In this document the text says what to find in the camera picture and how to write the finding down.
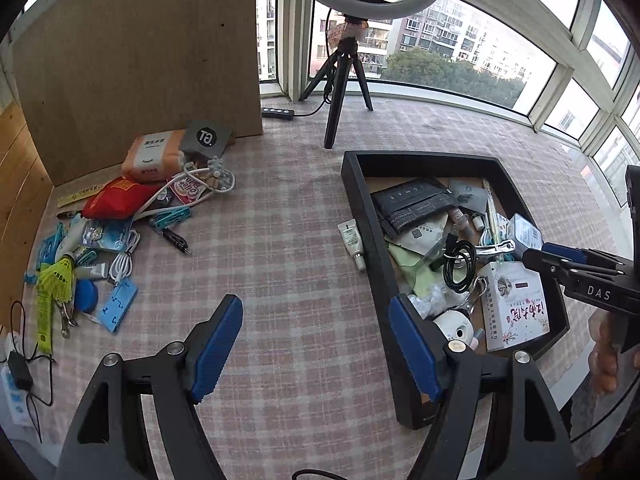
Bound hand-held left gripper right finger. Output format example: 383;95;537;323
387;294;581;480

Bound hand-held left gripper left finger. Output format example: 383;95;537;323
52;294;244;480

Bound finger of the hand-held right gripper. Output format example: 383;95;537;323
542;242;628;268
522;249;621;288

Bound grey metal tin box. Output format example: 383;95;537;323
505;212;543;261

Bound white plug-in mosquito repeller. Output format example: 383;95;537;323
432;308;476;346

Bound white printed cardboard box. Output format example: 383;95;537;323
477;260;551;352

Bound clear plastic bag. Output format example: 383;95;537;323
407;285;468;318

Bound black usb cable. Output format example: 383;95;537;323
442;225;478;293

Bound chopsticks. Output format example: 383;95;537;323
481;178;501;256

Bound yellow-green cleaning cloth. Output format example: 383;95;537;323
387;242;451;301

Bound grey foil sachet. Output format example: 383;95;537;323
447;179;488;211

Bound white paper sachet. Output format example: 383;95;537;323
392;212;451;261

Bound black rectangular tray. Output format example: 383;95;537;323
341;150;571;430

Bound black wet wipes pack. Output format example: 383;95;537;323
370;177;458;241

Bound person's right hand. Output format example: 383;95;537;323
587;310;625;396

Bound blue plastic holder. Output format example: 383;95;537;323
97;280;138;333

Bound small white tube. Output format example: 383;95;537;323
337;220;368;272

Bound blue round tape measure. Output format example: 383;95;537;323
75;279;100;313

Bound small metal clasp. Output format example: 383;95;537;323
57;300;78;338

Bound blue card packet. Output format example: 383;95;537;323
80;217;133;251

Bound pink sachet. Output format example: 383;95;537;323
167;172;208;206

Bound lime green tube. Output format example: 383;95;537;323
36;290;55;356

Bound yellow shuttlecock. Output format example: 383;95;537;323
37;256;77;297

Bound red fabric pouch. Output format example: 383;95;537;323
82;176;163;220

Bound blue tissue packet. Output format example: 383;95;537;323
37;222;66;271

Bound black power adapter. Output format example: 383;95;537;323
7;351;33;391

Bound orange wet wipes pack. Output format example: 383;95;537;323
121;130;188;183

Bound yellow paper strip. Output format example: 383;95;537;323
57;183;103;208

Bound white power strip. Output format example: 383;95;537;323
0;332;31;426

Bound grey square packet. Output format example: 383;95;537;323
180;120;235;158

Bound wooden plank panel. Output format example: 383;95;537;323
0;105;53;311

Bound black tripod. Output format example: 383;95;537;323
299;15;374;150

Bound upright wooden board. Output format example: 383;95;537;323
10;0;263;186

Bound white coiled usb cable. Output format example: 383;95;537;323
107;230;141;281

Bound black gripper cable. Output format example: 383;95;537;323
292;469;416;480

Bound white beaded charging cable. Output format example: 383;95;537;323
135;157;236;218

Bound black adapter cable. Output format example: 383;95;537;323
10;300;56;431

